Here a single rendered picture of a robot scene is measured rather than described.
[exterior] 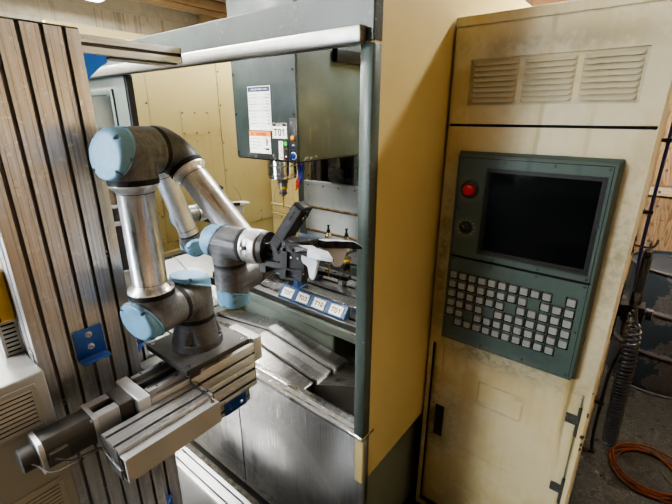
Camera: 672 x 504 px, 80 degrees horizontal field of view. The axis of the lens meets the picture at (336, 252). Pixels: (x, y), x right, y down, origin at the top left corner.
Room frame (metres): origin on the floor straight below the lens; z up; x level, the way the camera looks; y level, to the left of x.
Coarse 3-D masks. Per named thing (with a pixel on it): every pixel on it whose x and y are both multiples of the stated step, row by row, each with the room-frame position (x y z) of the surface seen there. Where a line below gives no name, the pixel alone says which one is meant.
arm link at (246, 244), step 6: (252, 228) 0.84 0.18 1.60; (246, 234) 0.82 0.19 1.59; (252, 234) 0.81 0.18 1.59; (258, 234) 0.81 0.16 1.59; (240, 240) 0.81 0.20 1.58; (246, 240) 0.80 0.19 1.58; (252, 240) 0.80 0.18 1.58; (240, 246) 0.81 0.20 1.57; (246, 246) 0.80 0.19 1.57; (252, 246) 0.79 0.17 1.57; (240, 252) 0.80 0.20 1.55; (246, 252) 0.80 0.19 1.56; (252, 252) 0.79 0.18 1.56; (240, 258) 0.81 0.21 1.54; (246, 258) 0.80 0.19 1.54; (252, 258) 0.80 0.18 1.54
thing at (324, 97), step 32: (256, 0) 2.02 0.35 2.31; (288, 0) 1.90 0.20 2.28; (256, 64) 2.04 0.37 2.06; (288, 64) 1.91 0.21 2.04; (320, 64) 2.01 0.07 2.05; (352, 64) 2.18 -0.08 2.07; (288, 96) 1.91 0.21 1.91; (320, 96) 2.01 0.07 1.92; (352, 96) 2.20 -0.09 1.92; (288, 128) 1.92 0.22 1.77; (320, 128) 2.00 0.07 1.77; (352, 128) 2.21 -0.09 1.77; (288, 160) 1.92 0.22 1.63; (320, 160) 2.01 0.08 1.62
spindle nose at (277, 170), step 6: (270, 162) 2.18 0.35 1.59; (276, 162) 2.17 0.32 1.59; (282, 162) 2.16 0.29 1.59; (288, 162) 2.18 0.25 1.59; (270, 168) 2.19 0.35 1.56; (276, 168) 2.17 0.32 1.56; (282, 168) 2.16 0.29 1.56; (288, 168) 2.18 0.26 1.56; (294, 168) 2.21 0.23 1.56; (270, 174) 2.19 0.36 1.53; (276, 174) 2.17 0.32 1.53; (282, 174) 2.16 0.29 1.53; (288, 174) 2.17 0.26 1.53; (294, 174) 2.21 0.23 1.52
